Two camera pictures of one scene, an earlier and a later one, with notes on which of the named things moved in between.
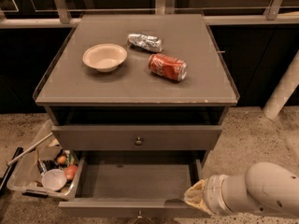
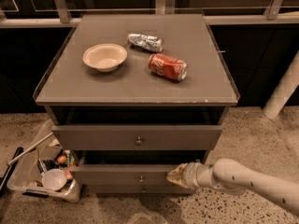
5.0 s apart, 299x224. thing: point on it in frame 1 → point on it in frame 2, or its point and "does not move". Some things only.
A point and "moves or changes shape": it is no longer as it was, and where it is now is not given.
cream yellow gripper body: x=214 y=192 → x=189 y=175
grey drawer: x=135 y=184 moves or changes shape
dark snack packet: x=48 y=165 does not move
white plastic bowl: x=54 y=179 does not move
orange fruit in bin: x=62 y=159 does not move
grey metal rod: x=24 y=152 does not move
